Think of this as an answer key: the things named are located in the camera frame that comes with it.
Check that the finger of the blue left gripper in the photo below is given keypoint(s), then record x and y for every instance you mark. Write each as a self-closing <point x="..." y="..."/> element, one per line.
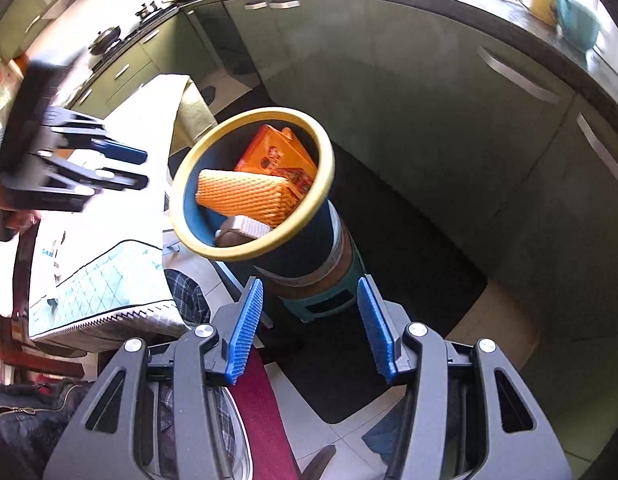
<point x="116" y="151"/>
<point x="117" y="179"/>

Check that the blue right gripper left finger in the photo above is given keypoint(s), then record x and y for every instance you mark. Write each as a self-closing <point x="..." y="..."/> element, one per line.
<point x="243" y="322"/>

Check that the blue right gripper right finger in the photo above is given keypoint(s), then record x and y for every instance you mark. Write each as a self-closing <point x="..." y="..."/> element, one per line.
<point x="379" y="336"/>

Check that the red white carton box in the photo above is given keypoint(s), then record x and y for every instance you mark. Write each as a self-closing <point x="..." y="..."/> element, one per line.
<point x="239" y="230"/>

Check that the orange foam net sleeve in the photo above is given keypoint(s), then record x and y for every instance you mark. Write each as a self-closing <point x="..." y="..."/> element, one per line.
<point x="267" y="199"/>

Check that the orange snack bag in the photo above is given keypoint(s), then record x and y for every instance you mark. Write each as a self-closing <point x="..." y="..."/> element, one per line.
<point x="279" y="153"/>

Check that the yellow rimmed trash bin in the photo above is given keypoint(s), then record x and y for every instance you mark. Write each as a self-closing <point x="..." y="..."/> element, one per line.
<point x="309" y="251"/>

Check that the person left hand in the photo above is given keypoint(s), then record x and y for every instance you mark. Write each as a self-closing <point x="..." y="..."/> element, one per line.
<point x="13" y="218"/>

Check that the teal plastic stool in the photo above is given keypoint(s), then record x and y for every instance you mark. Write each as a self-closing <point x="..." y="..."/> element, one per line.
<point x="336" y="299"/>

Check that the patterned tablecloth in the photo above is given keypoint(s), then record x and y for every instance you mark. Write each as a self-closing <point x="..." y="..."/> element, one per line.
<point x="97" y="277"/>

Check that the black wok with lid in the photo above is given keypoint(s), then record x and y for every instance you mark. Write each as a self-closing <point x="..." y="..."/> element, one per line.
<point x="105" y="40"/>

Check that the green lower cabinets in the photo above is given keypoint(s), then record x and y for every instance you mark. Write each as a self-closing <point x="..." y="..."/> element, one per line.
<point x="508" y="144"/>

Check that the teal mug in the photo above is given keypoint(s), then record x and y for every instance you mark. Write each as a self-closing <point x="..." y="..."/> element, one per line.
<point x="580" y="27"/>

